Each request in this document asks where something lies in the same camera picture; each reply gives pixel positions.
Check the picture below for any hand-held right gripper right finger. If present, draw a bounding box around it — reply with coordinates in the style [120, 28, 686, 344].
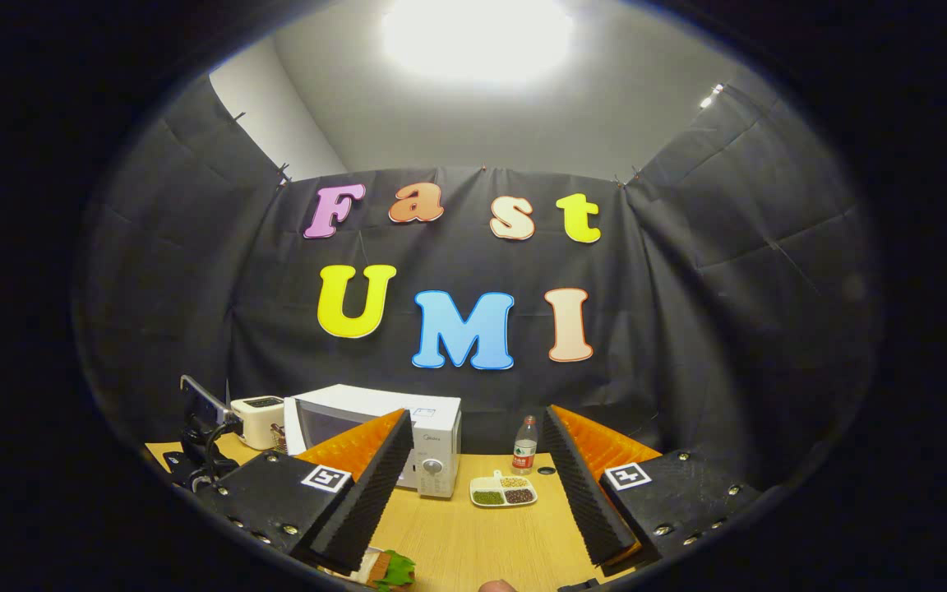
[541, 405, 762, 568]

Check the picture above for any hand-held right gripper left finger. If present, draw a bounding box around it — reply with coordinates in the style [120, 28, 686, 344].
[194, 409, 415, 576]

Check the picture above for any sandwich with green lettuce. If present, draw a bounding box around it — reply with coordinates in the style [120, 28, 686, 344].
[363, 549, 417, 592]

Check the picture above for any white microwave oven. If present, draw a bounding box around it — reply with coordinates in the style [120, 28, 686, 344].
[283, 384, 463, 499]

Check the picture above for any white toaster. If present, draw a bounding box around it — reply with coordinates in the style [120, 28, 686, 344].
[229, 395, 287, 451]

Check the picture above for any clear bottle with red label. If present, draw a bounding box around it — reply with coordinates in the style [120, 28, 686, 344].
[512, 415, 538, 475]

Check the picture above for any white divided dish of beans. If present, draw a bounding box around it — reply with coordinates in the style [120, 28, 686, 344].
[469, 469, 538, 508]

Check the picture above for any black backdrop cloth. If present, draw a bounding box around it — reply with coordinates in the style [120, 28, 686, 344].
[75, 74, 881, 494]

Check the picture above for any large ceiling light panel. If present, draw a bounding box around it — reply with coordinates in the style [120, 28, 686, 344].
[381, 0, 575, 83]

